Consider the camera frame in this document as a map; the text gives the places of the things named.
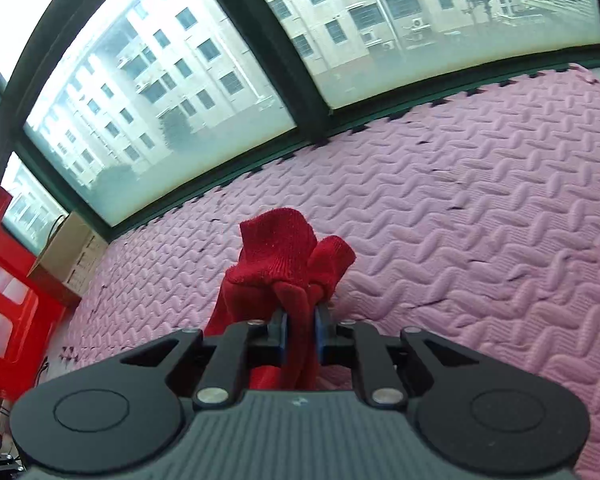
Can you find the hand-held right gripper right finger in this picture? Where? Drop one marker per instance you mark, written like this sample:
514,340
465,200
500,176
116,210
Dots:
321,330

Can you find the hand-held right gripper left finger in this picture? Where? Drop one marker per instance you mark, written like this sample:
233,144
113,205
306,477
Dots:
281,331

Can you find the red knitted garment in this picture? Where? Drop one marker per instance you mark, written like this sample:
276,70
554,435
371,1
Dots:
280,255

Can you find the pink foam mat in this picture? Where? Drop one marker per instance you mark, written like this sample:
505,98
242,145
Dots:
430,200

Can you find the cardboard box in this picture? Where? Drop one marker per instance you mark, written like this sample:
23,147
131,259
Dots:
67,255

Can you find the dark green window frame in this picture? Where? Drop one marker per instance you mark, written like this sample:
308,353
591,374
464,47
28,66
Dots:
280,50

